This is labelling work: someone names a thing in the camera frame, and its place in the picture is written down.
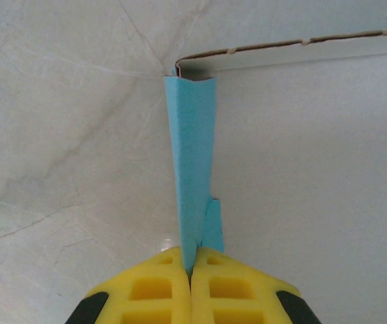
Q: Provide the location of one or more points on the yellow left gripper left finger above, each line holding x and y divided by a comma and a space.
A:
152, 290

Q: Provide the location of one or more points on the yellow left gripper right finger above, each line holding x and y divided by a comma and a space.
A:
233, 287

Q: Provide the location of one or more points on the blue and white cardboard box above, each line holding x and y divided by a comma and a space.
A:
193, 152

